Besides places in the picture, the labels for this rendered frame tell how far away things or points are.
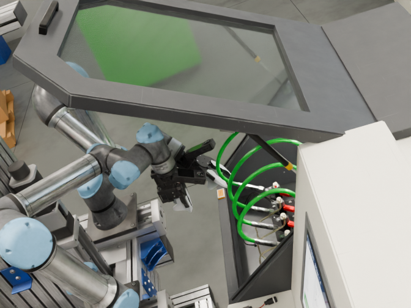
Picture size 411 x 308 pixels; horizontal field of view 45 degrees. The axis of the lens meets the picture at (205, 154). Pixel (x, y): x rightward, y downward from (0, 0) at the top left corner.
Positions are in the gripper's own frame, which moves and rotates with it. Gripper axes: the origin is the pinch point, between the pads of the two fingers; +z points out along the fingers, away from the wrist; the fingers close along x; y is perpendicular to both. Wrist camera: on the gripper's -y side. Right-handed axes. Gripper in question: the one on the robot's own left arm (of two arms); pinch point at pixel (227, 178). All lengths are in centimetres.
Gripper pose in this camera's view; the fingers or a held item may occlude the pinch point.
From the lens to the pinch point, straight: 179.0
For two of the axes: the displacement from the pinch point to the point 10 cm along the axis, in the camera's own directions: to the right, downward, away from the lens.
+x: -2.1, 4.6, -8.6
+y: -4.9, 7.1, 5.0
